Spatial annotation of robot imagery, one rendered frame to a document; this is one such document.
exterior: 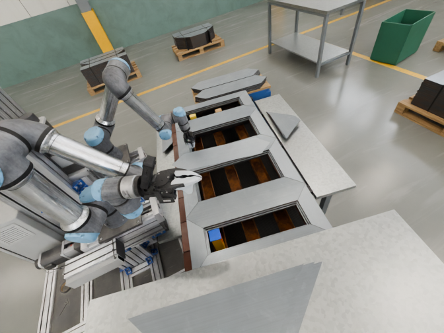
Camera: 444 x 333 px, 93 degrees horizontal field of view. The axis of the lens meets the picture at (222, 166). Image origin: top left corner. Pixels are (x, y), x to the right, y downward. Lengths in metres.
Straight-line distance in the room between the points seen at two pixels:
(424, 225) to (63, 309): 3.01
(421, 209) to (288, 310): 1.94
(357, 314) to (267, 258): 0.32
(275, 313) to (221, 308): 0.18
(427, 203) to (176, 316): 2.32
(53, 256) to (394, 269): 1.52
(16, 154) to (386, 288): 1.24
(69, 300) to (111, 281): 0.35
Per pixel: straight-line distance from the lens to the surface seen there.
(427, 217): 2.58
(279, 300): 0.88
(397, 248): 1.06
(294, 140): 1.77
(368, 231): 1.05
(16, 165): 0.85
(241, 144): 1.61
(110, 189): 0.75
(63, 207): 0.97
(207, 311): 0.90
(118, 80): 1.27
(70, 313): 2.30
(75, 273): 1.37
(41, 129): 0.90
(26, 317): 2.87
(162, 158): 1.98
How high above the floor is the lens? 1.94
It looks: 47 degrees down
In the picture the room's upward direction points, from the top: 15 degrees counter-clockwise
